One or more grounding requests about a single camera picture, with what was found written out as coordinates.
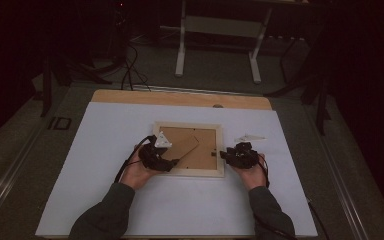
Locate white metal table frame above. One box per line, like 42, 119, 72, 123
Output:
174, 0, 274, 84

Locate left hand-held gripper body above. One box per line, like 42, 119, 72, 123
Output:
138, 131, 173, 173

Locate black rectangular floor bracket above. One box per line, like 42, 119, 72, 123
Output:
48, 116, 73, 131

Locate person's right hand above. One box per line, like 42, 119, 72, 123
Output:
233, 153, 268, 192

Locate black floor cables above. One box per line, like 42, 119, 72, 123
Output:
119, 43, 153, 93

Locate grey metal floor rail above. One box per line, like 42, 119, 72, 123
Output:
0, 123, 48, 228
304, 106, 371, 240

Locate wooden picture frame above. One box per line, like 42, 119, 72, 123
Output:
152, 121, 225, 178

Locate black metal stand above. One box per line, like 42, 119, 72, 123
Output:
39, 49, 113, 118
264, 33, 333, 136

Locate person's left hand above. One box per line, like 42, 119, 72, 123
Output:
119, 151, 161, 191

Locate thin black cable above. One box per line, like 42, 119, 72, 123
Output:
307, 199, 330, 240

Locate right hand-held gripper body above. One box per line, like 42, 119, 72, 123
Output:
228, 134, 267, 169

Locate white table sheet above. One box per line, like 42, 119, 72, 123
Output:
34, 101, 318, 238

